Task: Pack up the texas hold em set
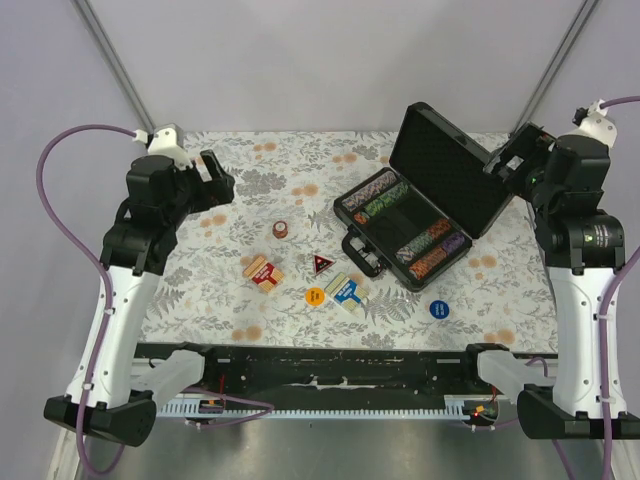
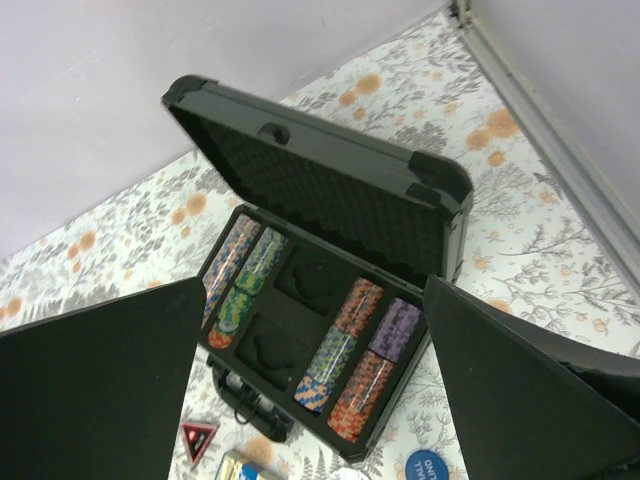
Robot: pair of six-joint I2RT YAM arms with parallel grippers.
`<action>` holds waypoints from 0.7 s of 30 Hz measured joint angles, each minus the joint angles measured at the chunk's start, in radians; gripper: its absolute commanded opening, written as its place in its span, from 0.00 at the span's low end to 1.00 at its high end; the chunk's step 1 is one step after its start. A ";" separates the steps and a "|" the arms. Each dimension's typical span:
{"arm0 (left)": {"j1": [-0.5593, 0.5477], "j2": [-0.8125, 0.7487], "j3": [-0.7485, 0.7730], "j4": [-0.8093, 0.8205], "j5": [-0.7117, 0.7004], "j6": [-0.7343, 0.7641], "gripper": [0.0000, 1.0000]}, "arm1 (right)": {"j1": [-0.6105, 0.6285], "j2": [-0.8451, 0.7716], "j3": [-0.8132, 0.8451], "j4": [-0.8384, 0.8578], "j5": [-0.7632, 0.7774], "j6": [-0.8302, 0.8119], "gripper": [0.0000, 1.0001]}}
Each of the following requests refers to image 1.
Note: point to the triangular all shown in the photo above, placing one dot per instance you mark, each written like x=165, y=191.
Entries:
x=321, y=264

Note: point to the purple chip row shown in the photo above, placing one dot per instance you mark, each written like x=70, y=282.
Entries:
x=453, y=242

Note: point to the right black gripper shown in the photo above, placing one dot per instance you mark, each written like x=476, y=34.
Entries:
x=530, y=143

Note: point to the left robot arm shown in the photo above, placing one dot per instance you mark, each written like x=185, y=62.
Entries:
x=103, y=400

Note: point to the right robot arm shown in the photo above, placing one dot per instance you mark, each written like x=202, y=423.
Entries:
x=584, y=253

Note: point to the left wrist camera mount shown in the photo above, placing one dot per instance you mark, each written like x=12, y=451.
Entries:
x=165, y=141

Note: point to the green blue chip row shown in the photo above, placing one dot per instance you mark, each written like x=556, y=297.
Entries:
x=408, y=252

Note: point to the yellow big blind button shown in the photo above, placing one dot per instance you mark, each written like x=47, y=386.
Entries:
x=315, y=296

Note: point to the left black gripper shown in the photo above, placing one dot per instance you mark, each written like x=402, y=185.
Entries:
x=215, y=192

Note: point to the red poker chip stack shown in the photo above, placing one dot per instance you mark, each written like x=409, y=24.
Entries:
x=280, y=229

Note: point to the blue small blind button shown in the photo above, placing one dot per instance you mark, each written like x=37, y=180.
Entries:
x=439, y=309

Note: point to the red playing card deck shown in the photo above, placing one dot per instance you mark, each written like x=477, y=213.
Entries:
x=263, y=274

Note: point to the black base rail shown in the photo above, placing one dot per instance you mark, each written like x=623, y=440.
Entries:
x=254, y=372

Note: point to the blue orange chip row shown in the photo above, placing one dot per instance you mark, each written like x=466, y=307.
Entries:
x=369, y=191

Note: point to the white cable duct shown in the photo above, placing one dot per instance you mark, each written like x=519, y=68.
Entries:
x=322, y=406

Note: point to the black poker chip case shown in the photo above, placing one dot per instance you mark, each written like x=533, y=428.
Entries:
x=449, y=193

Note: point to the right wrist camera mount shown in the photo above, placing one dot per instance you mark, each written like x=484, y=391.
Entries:
x=593, y=122

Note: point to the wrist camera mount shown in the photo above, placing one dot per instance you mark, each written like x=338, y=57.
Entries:
x=593, y=122
x=165, y=141

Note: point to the blue playing card deck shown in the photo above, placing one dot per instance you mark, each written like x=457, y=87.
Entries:
x=346, y=292

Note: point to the orange chip short stack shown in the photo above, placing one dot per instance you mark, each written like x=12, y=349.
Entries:
x=361, y=218

